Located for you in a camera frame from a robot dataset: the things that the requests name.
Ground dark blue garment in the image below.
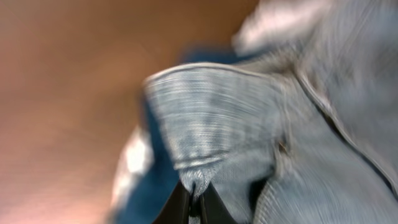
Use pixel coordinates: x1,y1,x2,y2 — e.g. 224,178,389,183
113,46,249,224

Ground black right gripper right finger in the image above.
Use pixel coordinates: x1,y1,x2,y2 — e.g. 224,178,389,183
198,183,238,224

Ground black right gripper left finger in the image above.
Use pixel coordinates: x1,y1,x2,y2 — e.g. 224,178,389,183
152,181,190,224

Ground light blue denim shorts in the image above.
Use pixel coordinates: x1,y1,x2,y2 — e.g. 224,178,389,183
146,1,397,223

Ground white garment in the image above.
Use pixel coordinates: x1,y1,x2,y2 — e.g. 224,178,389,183
111,126,153,214

